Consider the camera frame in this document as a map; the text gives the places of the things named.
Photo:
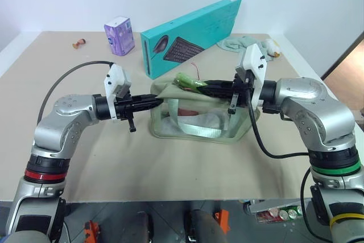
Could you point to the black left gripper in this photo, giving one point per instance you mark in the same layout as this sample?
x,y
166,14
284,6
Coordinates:
x,y
125,107

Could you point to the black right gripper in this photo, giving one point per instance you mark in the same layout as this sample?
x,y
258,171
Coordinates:
x,y
241,92

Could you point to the green packet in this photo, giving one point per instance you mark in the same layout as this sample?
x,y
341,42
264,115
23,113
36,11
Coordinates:
x,y
187,81

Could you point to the green transparent zip pouch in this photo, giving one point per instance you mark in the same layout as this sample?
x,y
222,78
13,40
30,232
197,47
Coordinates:
x,y
199,129

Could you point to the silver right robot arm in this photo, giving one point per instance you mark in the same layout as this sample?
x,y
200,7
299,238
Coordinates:
x,y
315,103

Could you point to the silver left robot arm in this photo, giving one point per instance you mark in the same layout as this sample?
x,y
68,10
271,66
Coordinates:
x,y
61,117

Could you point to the white cloth inside pouch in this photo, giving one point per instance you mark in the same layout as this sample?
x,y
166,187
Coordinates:
x,y
209,119

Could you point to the red item inside pouch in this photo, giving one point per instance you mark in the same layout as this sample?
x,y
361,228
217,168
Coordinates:
x,y
187,111

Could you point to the white plush duck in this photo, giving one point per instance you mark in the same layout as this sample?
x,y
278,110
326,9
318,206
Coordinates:
x,y
271,48

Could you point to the pale green cloth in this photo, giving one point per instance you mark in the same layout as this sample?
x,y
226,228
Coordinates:
x,y
233,43

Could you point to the teal keyboard box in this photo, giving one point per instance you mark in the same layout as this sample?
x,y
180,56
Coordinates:
x,y
199,29

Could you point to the purple tissue pack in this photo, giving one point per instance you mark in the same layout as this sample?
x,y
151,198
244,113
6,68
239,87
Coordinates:
x,y
119,36

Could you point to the small brown wooden figure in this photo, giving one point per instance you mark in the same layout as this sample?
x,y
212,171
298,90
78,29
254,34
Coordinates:
x,y
79,43

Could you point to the dark rounded shape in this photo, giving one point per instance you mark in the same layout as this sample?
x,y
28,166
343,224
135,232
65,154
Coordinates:
x,y
203,227
143,226

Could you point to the clear plastic can tray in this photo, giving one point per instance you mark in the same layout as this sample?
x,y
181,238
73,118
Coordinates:
x,y
261,207

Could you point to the brown board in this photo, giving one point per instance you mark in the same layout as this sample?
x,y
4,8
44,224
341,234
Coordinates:
x,y
348,66

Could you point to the orange plastic clamp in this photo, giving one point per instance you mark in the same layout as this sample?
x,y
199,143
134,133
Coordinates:
x,y
223,220
91,231

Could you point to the red soda can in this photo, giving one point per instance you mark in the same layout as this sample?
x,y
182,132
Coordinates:
x,y
273,213

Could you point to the green soda can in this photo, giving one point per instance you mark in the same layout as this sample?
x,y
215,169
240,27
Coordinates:
x,y
299,210
284,214
292,213

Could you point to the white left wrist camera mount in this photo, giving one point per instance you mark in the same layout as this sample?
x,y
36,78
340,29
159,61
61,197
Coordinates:
x,y
113,79

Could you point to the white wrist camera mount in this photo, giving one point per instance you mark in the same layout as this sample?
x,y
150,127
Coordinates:
x,y
113,79
254,58

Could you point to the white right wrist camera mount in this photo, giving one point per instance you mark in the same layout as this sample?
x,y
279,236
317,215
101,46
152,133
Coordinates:
x,y
254,58

